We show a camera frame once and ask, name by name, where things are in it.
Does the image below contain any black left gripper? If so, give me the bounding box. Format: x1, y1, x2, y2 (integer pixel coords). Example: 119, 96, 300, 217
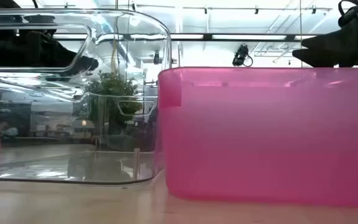
0, 29, 99, 78

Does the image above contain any green artificial potted plant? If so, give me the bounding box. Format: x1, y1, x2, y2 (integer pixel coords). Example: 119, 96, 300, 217
84, 70, 143, 134

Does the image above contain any black overhead beam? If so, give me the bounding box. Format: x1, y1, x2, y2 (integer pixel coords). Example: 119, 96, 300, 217
53, 32, 310, 42

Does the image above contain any clear plastic bin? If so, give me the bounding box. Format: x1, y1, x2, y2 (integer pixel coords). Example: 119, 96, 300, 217
0, 8, 173, 187

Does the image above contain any red translucent plastic bin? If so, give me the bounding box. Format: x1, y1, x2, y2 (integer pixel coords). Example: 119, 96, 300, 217
157, 67, 358, 208

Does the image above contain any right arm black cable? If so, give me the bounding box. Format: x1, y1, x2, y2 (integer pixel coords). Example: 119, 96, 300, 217
337, 0, 358, 27

